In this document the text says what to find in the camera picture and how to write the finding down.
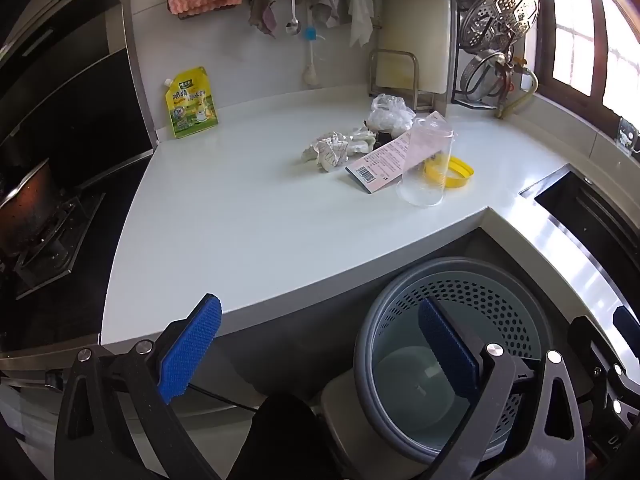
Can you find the brown and purple rag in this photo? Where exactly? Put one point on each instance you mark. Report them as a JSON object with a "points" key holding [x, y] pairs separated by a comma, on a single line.
{"points": [[262, 7]]}

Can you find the grey perforated waste bin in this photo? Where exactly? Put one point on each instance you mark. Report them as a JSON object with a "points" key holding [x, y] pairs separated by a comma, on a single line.
{"points": [[475, 285]]}

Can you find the grey hanging rag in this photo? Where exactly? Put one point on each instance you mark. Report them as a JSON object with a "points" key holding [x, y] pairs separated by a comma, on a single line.
{"points": [[325, 5]]}

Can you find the small metal lid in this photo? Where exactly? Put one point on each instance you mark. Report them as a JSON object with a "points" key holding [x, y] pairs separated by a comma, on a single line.
{"points": [[480, 75]]}

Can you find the large white cutting board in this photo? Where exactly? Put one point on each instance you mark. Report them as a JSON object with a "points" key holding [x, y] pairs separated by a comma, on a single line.
{"points": [[415, 15]]}

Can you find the metal cutting board stand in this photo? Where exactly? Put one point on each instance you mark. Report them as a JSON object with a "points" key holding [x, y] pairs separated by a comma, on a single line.
{"points": [[395, 80]]}

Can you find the white hanging rag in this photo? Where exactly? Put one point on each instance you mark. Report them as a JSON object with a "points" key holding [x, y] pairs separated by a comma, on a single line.
{"points": [[360, 15]]}

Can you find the clear plastic cup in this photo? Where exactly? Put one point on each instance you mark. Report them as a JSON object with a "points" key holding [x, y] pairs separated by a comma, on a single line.
{"points": [[425, 180]]}

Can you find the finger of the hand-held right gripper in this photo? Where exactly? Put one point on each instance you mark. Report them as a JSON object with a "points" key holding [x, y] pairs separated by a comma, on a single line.
{"points": [[629, 317], [587, 337]]}

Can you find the clear plastic bag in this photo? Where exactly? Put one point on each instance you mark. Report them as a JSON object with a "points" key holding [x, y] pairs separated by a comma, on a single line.
{"points": [[392, 112]]}

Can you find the wooden frame window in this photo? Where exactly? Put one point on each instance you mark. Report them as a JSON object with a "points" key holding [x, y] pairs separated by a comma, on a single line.
{"points": [[575, 35]]}

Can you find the black range hood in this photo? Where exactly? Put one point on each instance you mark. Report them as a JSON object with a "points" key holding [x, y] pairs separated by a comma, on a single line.
{"points": [[65, 85]]}

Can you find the steel kitchen sink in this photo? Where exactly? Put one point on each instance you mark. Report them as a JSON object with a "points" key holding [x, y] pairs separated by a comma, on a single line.
{"points": [[590, 215]]}

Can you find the beige stool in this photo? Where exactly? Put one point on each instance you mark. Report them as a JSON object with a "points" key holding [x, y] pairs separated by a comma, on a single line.
{"points": [[345, 410]]}

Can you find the blue and white brush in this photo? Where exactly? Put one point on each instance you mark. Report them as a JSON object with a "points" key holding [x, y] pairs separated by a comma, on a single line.
{"points": [[310, 60]]}

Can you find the printed paper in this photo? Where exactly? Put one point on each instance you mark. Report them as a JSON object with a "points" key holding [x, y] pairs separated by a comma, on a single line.
{"points": [[327, 152]]}

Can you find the yellow plastic lid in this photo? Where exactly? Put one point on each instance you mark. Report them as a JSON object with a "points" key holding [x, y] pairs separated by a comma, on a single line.
{"points": [[462, 172]]}

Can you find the yellow seasoning pouch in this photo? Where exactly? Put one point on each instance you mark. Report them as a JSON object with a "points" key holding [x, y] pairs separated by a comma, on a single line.
{"points": [[192, 105]]}

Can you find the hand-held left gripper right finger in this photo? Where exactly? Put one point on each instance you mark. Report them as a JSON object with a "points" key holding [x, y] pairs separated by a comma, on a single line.
{"points": [[447, 347]]}

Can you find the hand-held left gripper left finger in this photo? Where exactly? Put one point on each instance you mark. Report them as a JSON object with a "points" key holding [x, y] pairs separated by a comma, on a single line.
{"points": [[190, 347]]}

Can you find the pink paper receipt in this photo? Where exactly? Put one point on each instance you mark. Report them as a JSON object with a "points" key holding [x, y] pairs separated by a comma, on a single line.
{"points": [[382, 165]]}

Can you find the wall socket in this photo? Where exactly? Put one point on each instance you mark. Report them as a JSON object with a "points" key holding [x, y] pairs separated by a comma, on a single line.
{"points": [[629, 135]]}

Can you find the metal spoon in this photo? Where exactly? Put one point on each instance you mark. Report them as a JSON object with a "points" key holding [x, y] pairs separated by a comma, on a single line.
{"points": [[292, 25]]}

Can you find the perforated metal steamer plate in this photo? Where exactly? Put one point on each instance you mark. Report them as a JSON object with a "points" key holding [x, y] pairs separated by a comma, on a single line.
{"points": [[500, 17]]}

